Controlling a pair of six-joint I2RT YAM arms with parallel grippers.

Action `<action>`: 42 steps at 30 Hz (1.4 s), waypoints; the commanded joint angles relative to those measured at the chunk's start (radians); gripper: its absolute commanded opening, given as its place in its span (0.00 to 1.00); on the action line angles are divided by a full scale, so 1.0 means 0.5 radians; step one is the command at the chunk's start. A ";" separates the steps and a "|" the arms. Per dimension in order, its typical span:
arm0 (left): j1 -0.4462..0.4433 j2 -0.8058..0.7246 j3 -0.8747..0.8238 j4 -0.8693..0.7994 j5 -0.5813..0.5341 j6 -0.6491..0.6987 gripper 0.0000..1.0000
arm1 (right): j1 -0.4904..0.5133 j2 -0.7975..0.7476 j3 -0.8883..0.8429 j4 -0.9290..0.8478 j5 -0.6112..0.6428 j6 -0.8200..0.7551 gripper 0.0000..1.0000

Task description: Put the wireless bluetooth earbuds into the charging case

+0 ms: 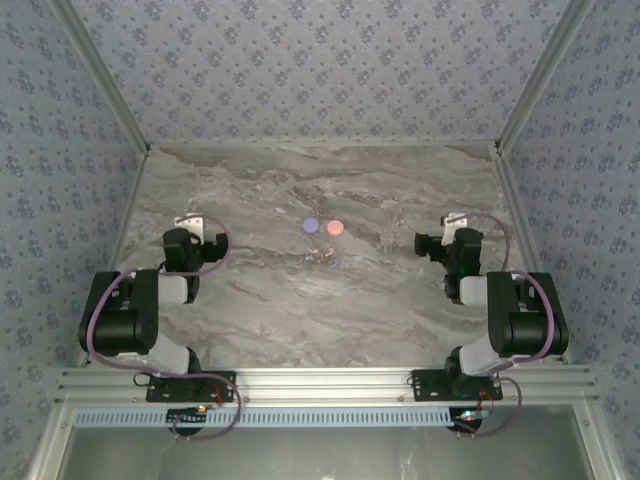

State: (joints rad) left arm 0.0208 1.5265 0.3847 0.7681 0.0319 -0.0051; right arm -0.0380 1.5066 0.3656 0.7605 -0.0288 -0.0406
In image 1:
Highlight black controller board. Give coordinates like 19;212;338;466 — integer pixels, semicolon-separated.
452;407;487;432
166;407;208;427

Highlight grey metal panel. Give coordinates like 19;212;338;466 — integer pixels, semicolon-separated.
64;427;594;480

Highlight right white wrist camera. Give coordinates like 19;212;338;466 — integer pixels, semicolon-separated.
439;212;469;246

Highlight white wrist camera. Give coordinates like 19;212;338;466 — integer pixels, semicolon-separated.
439;212;469;246
173;212;207;239

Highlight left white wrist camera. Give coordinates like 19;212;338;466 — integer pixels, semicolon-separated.
173;212;207;239

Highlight aluminium table side rail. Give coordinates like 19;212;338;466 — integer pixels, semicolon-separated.
79;147;152;369
492;144;572;365

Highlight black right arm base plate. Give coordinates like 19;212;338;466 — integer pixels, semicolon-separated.
410;369;504;404

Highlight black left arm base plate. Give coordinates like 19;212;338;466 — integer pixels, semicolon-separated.
146;370;237;404

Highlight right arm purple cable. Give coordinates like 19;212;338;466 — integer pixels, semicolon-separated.
447;212;557;440

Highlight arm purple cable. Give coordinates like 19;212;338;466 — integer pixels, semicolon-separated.
447;212;557;440
85;213;245;442

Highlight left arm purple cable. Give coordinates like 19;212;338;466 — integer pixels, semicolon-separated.
85;213;245;442

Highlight aluminium frame post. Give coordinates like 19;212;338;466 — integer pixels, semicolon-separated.
493;0;597;152
49;0;152;152

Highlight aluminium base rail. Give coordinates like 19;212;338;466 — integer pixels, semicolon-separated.
54;367;600;406

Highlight light blue slotted cable duct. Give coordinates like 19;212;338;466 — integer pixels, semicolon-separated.
74;405;459;429

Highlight aluminium lower frame bar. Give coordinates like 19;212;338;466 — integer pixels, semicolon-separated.
572;404;622;480
27;404;77;480

